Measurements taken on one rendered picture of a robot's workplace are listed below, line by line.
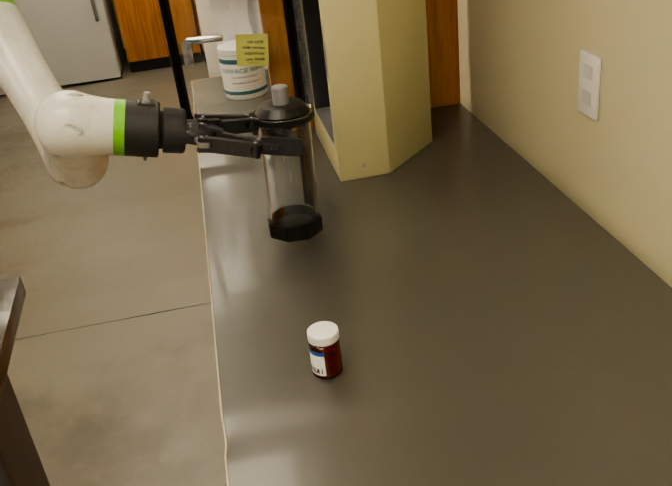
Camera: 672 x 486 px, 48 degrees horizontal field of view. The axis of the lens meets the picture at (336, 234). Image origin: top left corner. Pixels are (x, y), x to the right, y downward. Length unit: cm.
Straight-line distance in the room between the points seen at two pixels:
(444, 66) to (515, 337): 105
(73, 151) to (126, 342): 179
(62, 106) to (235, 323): 43
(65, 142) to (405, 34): 76
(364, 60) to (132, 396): 156
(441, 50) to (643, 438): 127
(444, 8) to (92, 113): 103
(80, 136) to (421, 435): 69
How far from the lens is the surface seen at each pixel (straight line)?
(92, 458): 254
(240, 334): 119
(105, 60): 658
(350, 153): 163
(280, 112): 127
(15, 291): 149
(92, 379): 286
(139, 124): 126
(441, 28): 201
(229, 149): 125
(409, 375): 107
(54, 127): 126
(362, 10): 155
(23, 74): 146
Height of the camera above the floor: 161
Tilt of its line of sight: 28 degrees down
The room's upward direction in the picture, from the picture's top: 7 degrees counter-clockwise
